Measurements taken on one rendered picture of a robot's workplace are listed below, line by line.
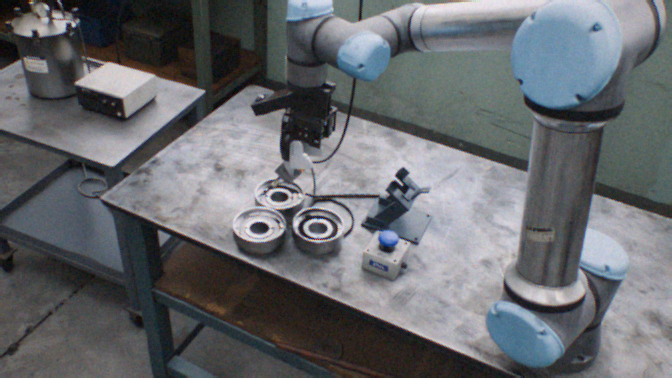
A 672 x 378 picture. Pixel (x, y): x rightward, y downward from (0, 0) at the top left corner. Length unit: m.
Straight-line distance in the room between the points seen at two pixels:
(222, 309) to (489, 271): 0.61
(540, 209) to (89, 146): 1.28
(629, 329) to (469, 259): 0.32
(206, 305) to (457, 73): 1.70
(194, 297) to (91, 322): 0.79
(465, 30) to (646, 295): 0.67
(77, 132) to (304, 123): 0.89
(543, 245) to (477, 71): 1.96
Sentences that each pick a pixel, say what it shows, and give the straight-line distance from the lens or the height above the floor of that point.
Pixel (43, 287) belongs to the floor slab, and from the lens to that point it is 2.42.
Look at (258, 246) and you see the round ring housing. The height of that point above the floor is 0.83.
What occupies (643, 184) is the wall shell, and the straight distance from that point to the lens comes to 2.91.
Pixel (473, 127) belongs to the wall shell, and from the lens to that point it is 2.92.
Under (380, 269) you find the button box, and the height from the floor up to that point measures 0.82.
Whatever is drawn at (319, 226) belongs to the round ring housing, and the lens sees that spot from 1.30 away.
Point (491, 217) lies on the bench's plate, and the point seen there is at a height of 0.80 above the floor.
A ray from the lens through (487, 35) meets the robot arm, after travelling 0.98.
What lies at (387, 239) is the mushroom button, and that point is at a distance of 1.20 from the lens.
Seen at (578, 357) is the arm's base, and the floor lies 0.82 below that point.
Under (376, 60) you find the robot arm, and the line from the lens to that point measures 1.01.
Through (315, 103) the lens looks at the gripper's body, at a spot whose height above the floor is 1.10.
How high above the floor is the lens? 1.68
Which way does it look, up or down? 38 degrees down
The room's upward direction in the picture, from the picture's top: 5 degrees clockwise
